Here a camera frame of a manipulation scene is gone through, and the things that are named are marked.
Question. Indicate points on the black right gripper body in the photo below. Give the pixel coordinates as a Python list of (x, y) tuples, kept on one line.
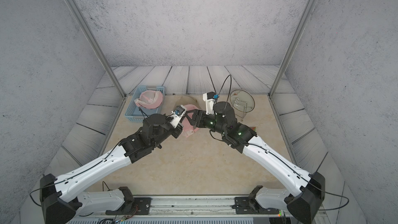
[(210, 122)]

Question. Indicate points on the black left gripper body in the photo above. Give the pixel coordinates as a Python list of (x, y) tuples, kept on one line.
[(167, 130)]

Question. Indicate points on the pink baseball cap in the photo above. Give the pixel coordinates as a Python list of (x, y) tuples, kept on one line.
[(189, 129), (149, 99)]

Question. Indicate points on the beige baseball cap black logo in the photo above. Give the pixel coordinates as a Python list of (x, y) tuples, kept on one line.
[(187, 100)]

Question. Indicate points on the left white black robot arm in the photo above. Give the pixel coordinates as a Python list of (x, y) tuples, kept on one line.
[(63, 197)]

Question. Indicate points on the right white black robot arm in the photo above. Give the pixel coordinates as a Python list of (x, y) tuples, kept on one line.
[(304, 192)]

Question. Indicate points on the light blue plastic basket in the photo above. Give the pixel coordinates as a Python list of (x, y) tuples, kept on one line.
[(137, 114)]

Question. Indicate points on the white ceramic plate red flowers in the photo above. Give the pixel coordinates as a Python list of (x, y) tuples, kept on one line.
[(244, 96)]

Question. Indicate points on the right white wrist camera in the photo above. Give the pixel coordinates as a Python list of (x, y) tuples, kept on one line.
[(210, 99)]

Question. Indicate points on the chrome wire plate rack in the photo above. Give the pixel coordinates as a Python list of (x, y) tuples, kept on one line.
[(240, 106)]

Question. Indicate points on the aluminium front rail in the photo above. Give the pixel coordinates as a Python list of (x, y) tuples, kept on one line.
[(208, 206)]

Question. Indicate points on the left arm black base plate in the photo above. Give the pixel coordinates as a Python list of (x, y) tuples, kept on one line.
[(138, 206)]

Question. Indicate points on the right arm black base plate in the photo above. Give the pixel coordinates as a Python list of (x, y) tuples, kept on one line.
[(246, 206)]

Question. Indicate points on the right aluminium corner post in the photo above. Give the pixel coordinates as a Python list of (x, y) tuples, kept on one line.
[(306, 14)]

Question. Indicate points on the aluminium corner post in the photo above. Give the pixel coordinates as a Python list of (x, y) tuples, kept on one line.
[(306, 14), (78, 16)]

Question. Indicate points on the left aluminium corner post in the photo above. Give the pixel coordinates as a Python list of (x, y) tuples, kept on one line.
[(78, 16)]

